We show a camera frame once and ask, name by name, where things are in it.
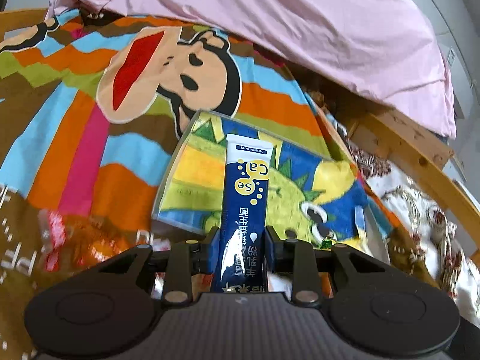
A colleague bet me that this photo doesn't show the colourful monkey cartoon blanket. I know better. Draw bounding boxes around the colourful monkey cartoon blanket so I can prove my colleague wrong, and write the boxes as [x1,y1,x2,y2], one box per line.
[0,6,440,360]

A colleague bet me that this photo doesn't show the clear tray with dinosaur towel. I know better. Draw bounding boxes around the clear tray with dinosaur towel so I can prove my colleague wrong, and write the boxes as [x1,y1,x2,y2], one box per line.
[151,111,390,263]

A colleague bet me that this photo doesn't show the white floral bedsheet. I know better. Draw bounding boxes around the white floral bedsheet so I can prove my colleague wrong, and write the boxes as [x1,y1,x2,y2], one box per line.
[348,141,479,327]

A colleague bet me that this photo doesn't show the orange candies in clear bag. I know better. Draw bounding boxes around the orange candies in clear bag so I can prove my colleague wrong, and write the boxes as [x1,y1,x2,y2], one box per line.
[38,209,151,272]

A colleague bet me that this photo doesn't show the pink draped sheet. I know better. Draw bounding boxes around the pink draped sheet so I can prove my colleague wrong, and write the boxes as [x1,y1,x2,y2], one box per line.
[47,0,456,138]

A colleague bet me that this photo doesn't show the wooden bed frame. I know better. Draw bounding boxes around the wooden bed frame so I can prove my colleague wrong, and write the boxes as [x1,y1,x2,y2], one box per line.
[1,9,479,272]

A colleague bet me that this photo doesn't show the blue white sachet packet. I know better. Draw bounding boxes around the blue white sachet packet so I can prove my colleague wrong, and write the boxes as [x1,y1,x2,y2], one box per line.
[211,134,272,293]

